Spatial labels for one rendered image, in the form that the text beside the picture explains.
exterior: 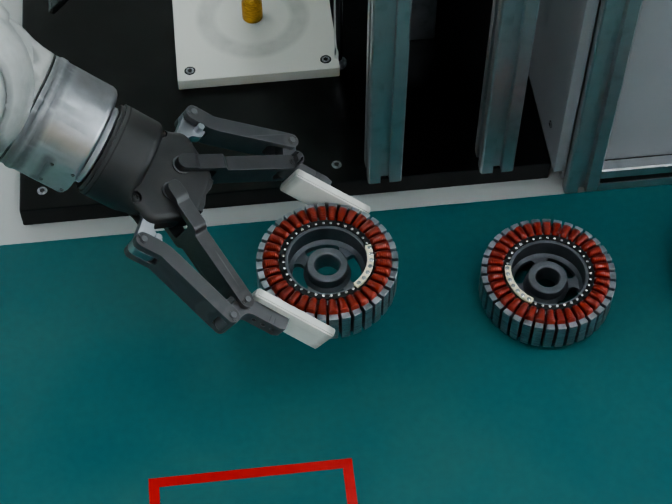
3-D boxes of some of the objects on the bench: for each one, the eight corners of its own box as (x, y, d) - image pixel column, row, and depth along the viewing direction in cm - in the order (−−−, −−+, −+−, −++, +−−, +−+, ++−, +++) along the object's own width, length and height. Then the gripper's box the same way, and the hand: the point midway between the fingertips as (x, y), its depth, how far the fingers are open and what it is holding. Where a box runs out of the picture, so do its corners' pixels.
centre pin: (243, 24, 138) (241, 3, 136) (241, 9, 139) (240, -11, 137) (263, 22, 138) (262, 2, 136) (261, 8, 139) (260, -13, 137)
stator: (564, 223, 128) (570, 197, 125) (635, 318, 122) (643, 294, 119) (454, 270, 125) (457, 245, 122) (521, 370, 119) (526, 346, 116)
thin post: (330, 71, 136) (330, -6, 128) (328, 59, 137) (328, -19, 129) (347, 70, 136) (348, -8, 128) (345, 57, 137) (346, -20, 129)
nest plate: (178, 90, 135) (177, 81, 134) (170, -24, 143) (169, -33, 142) (339, 76, 135) (339, 67, 134) (322, -36, 144) (322, -45, 143)
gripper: (126, 55, 119) (355, 182, 125) (24, 289, 106) (284, 417, 112) (162, 7, 113) (400, 144, 119) (58, 249, 100) (331, 387, 107)
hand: (324, 266), depth 115 cm, fingers closed on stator, 11 cm apart
